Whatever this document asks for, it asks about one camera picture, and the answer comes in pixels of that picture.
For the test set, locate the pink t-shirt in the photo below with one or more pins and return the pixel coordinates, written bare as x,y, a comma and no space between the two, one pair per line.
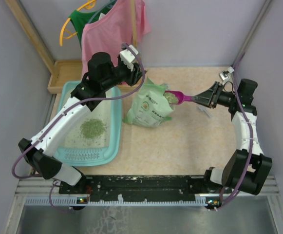
107,34

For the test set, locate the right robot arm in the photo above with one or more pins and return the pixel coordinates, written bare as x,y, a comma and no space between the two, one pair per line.
248,167

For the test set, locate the green cat litter bag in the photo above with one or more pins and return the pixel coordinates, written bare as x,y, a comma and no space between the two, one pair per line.
149,106

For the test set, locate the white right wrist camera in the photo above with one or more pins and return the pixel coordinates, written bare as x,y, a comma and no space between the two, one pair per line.
226,75

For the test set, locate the green shirt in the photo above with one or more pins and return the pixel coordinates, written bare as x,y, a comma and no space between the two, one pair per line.
79,20

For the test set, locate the grey plastic bag clip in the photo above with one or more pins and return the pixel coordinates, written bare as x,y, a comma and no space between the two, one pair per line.
204,110

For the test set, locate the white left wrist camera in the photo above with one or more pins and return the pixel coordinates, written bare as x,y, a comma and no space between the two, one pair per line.
127,56

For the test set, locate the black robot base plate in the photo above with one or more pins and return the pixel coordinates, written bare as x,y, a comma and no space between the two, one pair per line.
158,188

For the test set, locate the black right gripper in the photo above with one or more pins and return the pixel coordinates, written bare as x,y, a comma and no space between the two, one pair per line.
210,97

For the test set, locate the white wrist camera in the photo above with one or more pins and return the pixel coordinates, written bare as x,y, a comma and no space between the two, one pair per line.
127,56
226,75

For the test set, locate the magenta litter scoop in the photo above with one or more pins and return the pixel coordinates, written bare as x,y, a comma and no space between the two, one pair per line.
177,97

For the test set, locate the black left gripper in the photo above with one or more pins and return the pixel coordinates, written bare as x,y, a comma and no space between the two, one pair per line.
135,75

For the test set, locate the green litter pellet pile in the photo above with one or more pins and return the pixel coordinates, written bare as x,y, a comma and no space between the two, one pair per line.
93,128

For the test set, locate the grey slotted cable duct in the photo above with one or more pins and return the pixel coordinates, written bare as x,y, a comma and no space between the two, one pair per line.
64,201

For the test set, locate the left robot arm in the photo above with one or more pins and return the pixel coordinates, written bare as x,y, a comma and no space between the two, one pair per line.
101,76

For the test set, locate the blue grey clothes hanger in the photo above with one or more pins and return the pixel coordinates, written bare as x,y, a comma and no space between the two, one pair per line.
104,10

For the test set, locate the teal plastic litter box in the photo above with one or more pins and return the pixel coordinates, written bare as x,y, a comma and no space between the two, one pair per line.
77,151

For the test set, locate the yellow clothes hanger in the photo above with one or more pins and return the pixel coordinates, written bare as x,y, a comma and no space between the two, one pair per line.
67,26

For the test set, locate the wooden clothes rack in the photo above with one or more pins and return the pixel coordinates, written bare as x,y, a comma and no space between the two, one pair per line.
61,71

